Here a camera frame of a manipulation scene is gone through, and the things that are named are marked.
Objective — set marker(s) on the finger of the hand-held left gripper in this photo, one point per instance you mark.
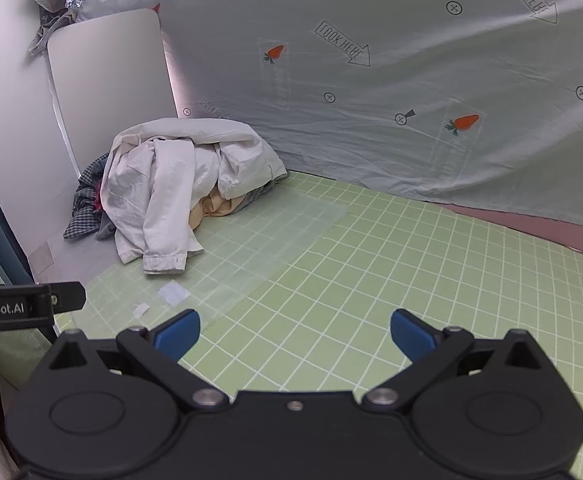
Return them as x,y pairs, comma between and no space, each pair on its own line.
69,297

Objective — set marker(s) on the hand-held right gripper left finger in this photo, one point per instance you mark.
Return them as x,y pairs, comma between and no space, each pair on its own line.
179,332

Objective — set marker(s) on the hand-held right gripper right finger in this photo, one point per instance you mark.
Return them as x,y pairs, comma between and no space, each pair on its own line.
411,332

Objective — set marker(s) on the white pants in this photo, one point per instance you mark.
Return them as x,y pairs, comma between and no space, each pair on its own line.
171,185

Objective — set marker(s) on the large white tape piece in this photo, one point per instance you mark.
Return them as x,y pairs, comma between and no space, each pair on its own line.
174,293

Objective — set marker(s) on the small white tape piece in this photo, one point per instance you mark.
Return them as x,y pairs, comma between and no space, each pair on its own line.
142,309

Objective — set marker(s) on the light green cloth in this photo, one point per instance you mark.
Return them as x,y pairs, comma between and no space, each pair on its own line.
1,355

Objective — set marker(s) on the green grid mat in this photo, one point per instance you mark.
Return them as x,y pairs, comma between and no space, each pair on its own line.
371,260

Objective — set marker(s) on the dark plaid shirt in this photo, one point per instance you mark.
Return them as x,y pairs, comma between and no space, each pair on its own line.
84,210

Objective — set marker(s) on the beige garment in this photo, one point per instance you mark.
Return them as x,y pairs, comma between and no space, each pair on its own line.
211,208

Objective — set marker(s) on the grey printed sheet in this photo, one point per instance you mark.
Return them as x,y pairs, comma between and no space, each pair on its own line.
321,160

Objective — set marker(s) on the white board panel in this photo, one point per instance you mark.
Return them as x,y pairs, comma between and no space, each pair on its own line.
111,85

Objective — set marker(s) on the grey crumpled cloth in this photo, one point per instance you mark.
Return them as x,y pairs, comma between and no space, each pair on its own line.
46,30

